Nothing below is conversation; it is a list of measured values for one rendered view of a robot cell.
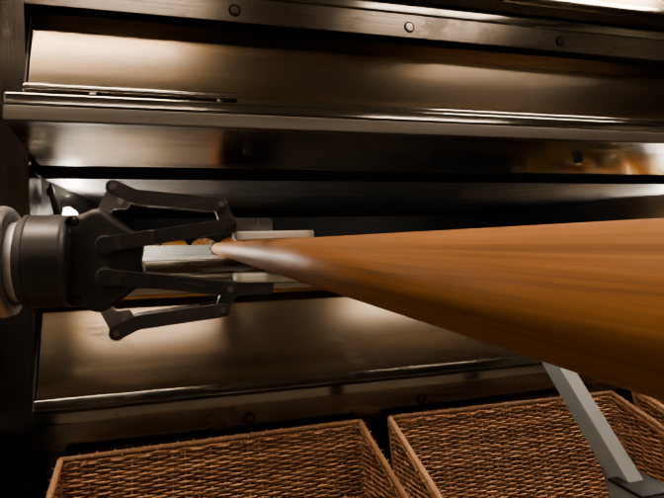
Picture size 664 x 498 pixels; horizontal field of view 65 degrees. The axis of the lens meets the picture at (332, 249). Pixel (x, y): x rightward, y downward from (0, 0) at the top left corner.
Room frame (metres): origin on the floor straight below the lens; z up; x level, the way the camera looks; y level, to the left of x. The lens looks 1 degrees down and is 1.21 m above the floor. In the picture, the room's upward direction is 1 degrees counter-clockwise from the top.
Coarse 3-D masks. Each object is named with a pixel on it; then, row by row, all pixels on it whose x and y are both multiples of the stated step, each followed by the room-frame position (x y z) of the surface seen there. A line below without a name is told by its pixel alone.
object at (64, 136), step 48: (48, 144) 0.86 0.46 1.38; (96, 144) 0.87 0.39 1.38; (144, 144) 0.89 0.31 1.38; (192, 144) 0.90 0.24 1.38; (240, 144) 0.92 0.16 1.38; (288, 144) 0.93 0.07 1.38; (336, 144) 0.95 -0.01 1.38; (384, 144) 0.97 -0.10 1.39; (432, 144) 0.99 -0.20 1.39; (480, 144) 1.01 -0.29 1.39; (528, 144) 1.03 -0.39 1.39; (576, 144) 1.05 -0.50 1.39; (624, 144) 1.07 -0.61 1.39
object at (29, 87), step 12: (24, 84) 0.81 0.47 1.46; (36, 84) 0.82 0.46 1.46; (48, 84) 0.82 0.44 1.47; (60, 84) 0.83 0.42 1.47; (72, 84) 0.83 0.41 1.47; (96, 96) 0.84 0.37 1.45; (108, 96) 0.85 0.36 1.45; (120, 96) 0.85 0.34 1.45; (132, 96) 0.86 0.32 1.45; (144, 96) 0.86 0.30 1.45; (156, 96) 0.86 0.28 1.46; (168, 96) 0.87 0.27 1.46; (180, 96) 0.87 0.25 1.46; (192, 96) 0.88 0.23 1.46; (204, 96) 0.88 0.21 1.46; (216, 96) 0.89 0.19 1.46; (228, 96) 0.89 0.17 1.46
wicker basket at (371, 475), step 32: (160, 448) 0.92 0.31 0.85; (192, 448) 0.93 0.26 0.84; (224, 448) 0.95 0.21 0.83; (288, 448) 0.98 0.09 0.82; (320, 448) 0.99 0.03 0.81; (352, 448) 1.01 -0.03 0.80; (64, 480) 0.87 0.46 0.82; (96, 480) 0.88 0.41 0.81; (128, 480) 0.90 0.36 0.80; (160, 480) 0.90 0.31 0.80; (192, 480) 0.92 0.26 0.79; (224, 480) 0.93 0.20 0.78; (256, 480) 0.95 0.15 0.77; (320, 480) 0.98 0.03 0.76; (352, 480) 1.00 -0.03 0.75; (384, 480) 0.90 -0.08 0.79
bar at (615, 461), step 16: (192, 272) 0.62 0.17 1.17; (208, 272) 0.62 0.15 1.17; (224, 272) 0.63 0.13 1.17; (240, 272) 0.63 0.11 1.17; (288, 288) 0.64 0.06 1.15; (304, 288) 0.65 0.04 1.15; (544, 368) 0.65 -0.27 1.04; (560, 368) 0.63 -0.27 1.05; (560, 384) 0.63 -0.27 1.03; (576, 384) 0.61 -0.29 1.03; (576, 400) 0.60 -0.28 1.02; (592, 400) 0.60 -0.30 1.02; (576, 416) 0.60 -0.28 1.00; (592, 416) 0.58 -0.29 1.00; (592, 432) 0.58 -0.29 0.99; (608, 432) 0.57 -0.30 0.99; (592, 448) 0.58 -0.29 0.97; (608, 448) 0.56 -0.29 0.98; (608, 464) 0.56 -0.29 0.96; (624, 464) 0.54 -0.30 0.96; (608, 480) 0.57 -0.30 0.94; (624, 480) 0.54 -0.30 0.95; (640, 480) 0.53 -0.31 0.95; (656, 480) 0.53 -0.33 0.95; (624, 496) 0.52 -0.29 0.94; (640, 496) 0.50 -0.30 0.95; (656, 496) 0.51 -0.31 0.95
